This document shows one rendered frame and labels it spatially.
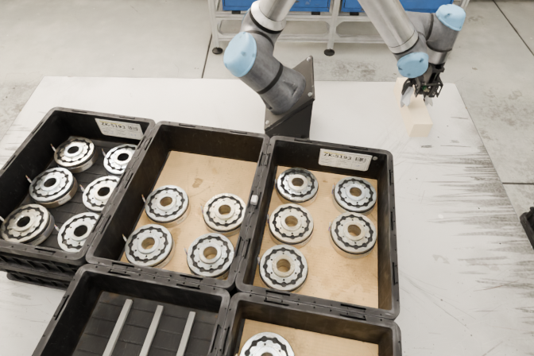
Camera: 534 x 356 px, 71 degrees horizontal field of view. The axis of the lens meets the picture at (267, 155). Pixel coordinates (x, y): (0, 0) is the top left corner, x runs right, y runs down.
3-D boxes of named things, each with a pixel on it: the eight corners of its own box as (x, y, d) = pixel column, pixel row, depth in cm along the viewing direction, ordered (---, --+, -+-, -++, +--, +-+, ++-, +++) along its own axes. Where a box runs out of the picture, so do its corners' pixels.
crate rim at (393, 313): (270, 141, 96) (271, 134, 94) (390, 156, 92) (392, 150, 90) (234, 294, 70) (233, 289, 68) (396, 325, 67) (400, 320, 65)
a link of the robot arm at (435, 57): (423, 38, 112) (450, 38, 112) (418, 51, 115) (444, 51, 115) (429, 52, 107) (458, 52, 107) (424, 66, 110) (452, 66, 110)
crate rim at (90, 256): (160, 125, 99) (157, 119, 97) (270, 141, 96) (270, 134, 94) (86, 267, 74) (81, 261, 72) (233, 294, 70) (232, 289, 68)
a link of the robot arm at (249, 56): (249, 98, 113) (214, 71, 106) (256, 67, 121) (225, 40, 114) (276, 81, 106) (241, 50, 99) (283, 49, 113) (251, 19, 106)
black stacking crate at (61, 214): (71, 136, 110) (53, 107, 101) (166, 150, 106) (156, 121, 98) (-20, 261, 85) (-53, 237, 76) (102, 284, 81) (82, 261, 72)
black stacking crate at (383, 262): (271, 164, 103) (271, 136, 94) (381, 180, 99) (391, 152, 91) (237, 311, 77) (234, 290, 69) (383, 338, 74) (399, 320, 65)
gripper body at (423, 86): (413, 99, 118) (426, 67, 109) (407, 82, 124) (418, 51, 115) (438, 99, 118) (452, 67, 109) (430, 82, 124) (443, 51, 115)
